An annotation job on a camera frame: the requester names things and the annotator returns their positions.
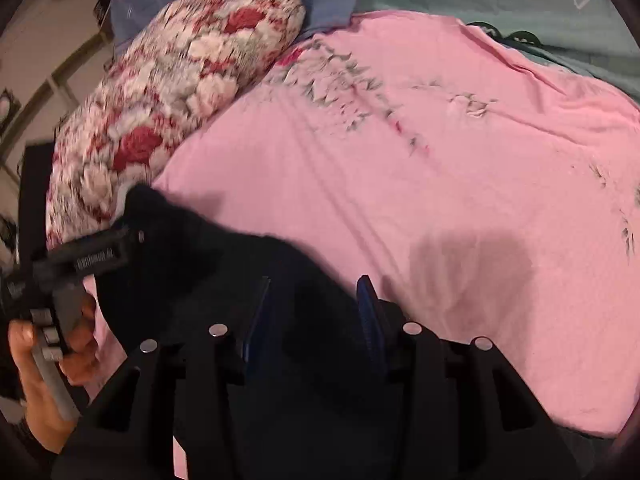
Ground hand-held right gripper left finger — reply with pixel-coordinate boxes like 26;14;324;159
50;275;273;480

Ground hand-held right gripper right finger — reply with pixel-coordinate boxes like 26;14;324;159
356;274;583;480

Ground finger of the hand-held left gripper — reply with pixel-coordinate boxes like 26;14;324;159
107;224;147;267

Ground dark navy bear patch pants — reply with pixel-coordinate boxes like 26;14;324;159
92;182;406;480

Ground person's left hand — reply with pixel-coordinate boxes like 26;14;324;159
9;294;100;453

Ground pink floral bed sheet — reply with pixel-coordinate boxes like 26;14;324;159
82;10;640;438

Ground red white floral pillow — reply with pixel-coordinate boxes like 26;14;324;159
46;0;307;251

